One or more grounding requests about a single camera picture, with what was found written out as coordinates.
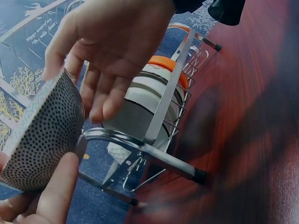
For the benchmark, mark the perforated metal cup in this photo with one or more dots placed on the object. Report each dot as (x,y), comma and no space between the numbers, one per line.
(44,130)

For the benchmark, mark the white embossed bowl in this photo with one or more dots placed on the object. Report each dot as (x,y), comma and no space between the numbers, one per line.
(119,152)

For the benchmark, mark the person's left hand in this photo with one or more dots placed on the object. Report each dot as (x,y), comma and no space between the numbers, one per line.
(50,200)

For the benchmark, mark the metal dish rack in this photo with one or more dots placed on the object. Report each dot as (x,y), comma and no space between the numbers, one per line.
(161,112)

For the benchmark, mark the person's right hand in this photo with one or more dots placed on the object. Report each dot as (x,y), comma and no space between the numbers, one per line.
(116,35)

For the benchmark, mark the person's left fingers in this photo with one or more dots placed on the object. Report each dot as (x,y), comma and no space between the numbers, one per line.
(61,182)

